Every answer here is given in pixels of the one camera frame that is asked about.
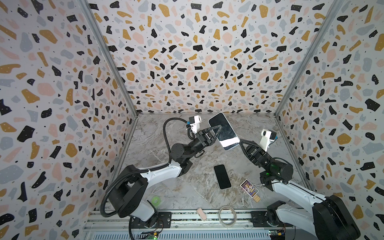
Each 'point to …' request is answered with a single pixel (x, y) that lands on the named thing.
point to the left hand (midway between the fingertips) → (223, 130)
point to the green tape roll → (156, 201)
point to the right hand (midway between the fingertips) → (241, 149)
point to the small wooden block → (256, 198)
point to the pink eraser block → (202, 214)
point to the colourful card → (249, 188)
